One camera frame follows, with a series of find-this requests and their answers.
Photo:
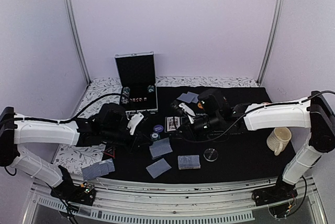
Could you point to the short poker chip stack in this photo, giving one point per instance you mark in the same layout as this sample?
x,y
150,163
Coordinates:
x,y
150,88

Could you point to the face-up king card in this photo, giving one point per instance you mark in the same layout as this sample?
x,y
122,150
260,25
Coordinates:
x,y
172,123

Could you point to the green poker chip pile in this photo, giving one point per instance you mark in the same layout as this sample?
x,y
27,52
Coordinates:
x,y
155,136

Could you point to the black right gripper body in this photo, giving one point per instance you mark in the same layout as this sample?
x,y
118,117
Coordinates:
x,y
213,122

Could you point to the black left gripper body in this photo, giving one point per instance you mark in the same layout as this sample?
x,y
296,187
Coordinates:
x,y
111,135

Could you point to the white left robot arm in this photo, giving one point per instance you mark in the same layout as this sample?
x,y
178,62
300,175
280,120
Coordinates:
x,y
20,136

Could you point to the black poker mat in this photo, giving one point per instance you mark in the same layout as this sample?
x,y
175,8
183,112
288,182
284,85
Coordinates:
x,y
240,157

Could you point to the aluminium poker chip case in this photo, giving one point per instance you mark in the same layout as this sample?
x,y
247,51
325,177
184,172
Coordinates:
x,y
137,71

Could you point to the left aluminium frame post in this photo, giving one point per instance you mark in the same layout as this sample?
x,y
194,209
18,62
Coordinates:
x,y
76,40

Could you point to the clear dealer button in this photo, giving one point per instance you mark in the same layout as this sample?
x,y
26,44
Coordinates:
x,y
211,154

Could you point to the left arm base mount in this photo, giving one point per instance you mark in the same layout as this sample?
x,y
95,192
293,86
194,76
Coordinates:
x,y
83,194

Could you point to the red dice row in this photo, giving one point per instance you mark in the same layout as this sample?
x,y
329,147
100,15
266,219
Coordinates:
x,y
138,100

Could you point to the blue patterned card deck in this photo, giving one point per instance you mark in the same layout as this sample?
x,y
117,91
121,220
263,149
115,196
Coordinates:
x,y
98,169

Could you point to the floral white tablecloth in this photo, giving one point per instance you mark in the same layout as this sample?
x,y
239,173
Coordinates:
x,y
75,158

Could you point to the right aluminium frame post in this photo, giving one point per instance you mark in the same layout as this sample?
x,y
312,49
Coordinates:
x,y
270,42

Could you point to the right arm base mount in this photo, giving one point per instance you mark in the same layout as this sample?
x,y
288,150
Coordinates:
x,y
279,192

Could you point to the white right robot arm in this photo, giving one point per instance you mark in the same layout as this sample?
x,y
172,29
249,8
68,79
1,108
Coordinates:
x,y
309,117

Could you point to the long poker chip stack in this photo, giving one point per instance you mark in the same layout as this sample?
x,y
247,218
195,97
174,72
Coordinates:
x,y
125,98

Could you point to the aluminium frame post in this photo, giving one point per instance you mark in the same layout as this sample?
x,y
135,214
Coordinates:
x,y
76,40
270,42

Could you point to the red triangle all-in marker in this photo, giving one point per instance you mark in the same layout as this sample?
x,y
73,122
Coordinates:
x,y
110,152

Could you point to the purple small blind button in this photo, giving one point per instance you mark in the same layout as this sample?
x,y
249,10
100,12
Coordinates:
x,y
158,128

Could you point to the cream ribbed mug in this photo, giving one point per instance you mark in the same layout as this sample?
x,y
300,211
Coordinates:
x,y
278,140

